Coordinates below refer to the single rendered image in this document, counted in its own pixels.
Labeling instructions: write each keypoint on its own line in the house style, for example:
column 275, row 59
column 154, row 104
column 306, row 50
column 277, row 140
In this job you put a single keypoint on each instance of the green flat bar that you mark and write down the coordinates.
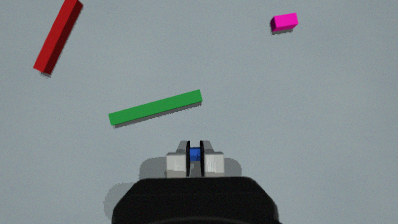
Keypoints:
column 155, row 107

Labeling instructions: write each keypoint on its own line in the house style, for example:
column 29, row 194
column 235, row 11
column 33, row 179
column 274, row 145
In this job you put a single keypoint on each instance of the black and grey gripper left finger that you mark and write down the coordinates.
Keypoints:
column 178, row 163

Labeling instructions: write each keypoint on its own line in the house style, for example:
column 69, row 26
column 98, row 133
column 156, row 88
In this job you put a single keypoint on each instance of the small blue cube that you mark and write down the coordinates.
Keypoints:
column 195, row 154

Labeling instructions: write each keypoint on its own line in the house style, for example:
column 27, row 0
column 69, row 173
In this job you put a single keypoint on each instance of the red rod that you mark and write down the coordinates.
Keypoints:
column 57, row 36

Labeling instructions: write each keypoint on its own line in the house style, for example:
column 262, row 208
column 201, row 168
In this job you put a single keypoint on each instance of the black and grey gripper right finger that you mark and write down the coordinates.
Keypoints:
column 212, row 162

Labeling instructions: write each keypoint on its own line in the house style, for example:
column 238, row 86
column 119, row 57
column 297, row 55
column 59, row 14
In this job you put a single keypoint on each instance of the small magenta block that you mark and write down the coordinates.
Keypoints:
column 283, row 22

